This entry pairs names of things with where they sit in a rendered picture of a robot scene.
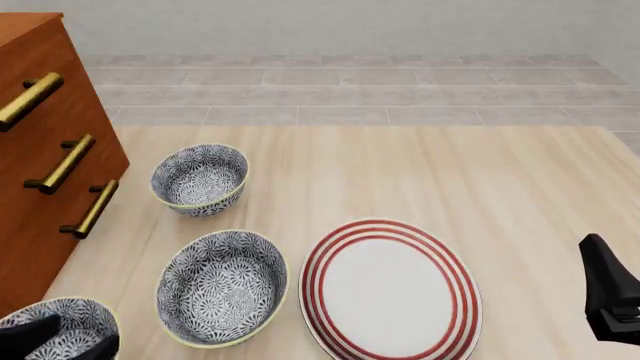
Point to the wooden cabinet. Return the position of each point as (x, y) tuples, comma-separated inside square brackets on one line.
[(30, 157)]

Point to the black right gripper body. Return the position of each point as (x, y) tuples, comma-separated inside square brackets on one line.
[(617, 324)]

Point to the patterned black white bowl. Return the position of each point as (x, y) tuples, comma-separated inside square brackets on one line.
[(80, 322), (222, 288), (200, 180)]

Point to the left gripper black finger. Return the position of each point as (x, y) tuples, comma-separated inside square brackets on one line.
[(30, 337), (109, 348)]

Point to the white plate with red rings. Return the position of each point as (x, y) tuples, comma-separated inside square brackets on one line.
[(390, 292)]

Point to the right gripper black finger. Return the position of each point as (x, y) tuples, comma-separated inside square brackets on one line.
[(610, 277)]

